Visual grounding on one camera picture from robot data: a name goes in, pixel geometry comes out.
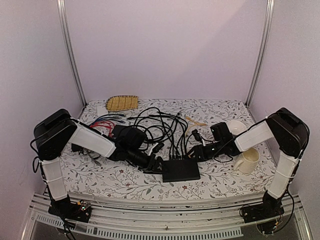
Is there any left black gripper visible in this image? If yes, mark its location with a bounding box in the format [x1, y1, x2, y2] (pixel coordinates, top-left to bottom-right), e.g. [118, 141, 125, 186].
[127, 146, 170, 174]

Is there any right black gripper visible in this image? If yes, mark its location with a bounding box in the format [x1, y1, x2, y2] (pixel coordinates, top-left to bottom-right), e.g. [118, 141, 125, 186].
[183, 141, 224, 163]

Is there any black network switch box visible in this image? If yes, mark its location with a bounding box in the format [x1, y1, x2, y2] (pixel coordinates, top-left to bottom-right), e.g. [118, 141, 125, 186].
[162, 159, 201, 183]

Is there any black cable tangle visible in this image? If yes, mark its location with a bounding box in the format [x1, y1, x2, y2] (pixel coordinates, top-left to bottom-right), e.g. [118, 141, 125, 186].
[124, 106, 201, 161]

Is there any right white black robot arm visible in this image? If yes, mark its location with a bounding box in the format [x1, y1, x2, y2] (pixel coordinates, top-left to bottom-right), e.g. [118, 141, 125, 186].
[187, 107, 310, 223]

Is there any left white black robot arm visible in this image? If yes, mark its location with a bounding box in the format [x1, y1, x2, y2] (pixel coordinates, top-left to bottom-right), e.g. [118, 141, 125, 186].
[30, 108, 167, 223]

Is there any white floral table mat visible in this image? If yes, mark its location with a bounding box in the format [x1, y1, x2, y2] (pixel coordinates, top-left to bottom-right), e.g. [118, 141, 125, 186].
[60, 99, 276, 201]

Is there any white ceramic bowl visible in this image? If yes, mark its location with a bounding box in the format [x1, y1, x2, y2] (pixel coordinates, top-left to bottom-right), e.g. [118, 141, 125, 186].
[226, 120, 247, 136]

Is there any cream ceramic mug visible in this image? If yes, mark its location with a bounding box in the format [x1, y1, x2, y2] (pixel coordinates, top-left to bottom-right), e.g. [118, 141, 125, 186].
[233, 147, 260, 174]

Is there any woven bamboo tray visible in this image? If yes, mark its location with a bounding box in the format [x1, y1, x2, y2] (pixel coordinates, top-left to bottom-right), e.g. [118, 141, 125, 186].
[105, 95, 139, 112]

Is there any white card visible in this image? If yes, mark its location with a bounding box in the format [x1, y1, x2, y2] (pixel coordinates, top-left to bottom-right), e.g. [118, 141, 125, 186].
[97, 105, 109, 117]

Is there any black power adapter box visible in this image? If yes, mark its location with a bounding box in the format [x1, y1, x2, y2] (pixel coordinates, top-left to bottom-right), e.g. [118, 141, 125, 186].
[71, 143, 83, 153]

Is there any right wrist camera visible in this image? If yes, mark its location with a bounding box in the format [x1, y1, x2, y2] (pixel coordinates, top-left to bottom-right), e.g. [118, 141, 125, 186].
[210, 122, 234, 144]

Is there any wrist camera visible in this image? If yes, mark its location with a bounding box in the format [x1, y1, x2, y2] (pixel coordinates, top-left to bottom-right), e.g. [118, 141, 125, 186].
[210, 122, 234, 144]
[118, 127, 147, 150]

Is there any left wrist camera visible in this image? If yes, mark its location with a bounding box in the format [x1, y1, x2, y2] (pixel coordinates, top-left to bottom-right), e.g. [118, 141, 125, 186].
[118, 127, 147, 150]

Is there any red and blue wire bundle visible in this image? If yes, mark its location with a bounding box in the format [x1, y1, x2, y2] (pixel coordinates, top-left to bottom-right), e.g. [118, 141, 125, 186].
[87, 113, 127, 133]

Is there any aluminium front rail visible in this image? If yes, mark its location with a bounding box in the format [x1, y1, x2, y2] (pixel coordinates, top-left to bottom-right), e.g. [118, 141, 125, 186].
[21, 192, 313, 240]

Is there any right aluminium frame post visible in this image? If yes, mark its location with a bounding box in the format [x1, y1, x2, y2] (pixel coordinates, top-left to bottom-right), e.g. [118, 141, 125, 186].
[245, 0, 275, 108]

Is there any aluminium frame post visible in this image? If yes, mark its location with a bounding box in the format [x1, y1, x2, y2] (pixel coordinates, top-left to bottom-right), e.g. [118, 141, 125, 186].
[56, 0, 87, 108]
[245, 0, 275, 108]

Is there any left aluminium frame post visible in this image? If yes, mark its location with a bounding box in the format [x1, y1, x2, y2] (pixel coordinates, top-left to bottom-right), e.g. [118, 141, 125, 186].
[56, 0, 87, 108]

